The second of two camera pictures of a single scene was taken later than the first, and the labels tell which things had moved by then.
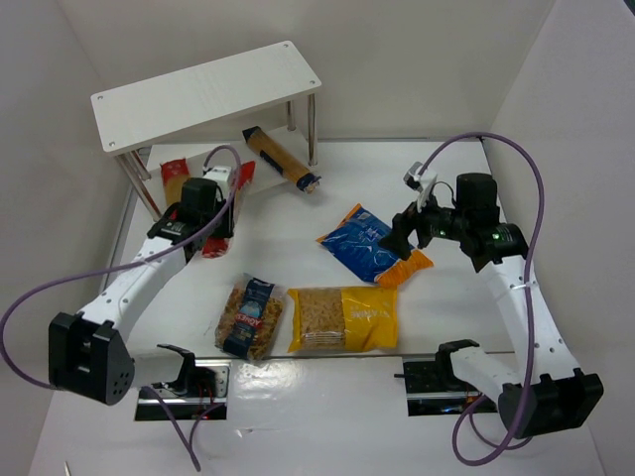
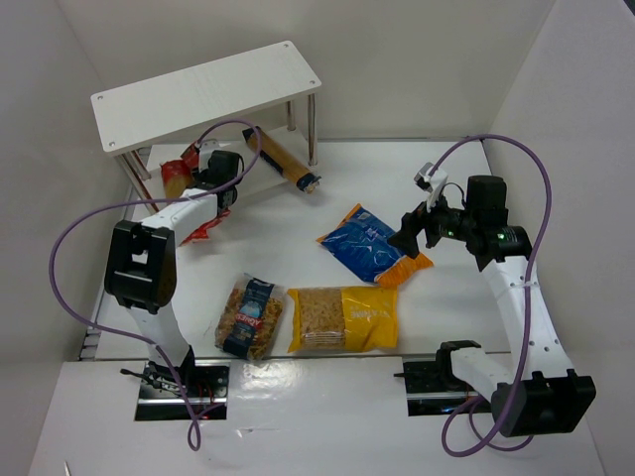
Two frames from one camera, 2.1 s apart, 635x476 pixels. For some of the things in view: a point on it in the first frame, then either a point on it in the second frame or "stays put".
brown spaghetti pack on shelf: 269,149 stays put
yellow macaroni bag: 342,318 stays put
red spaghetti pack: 214,247 → 178,177
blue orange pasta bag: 355,241 stays put
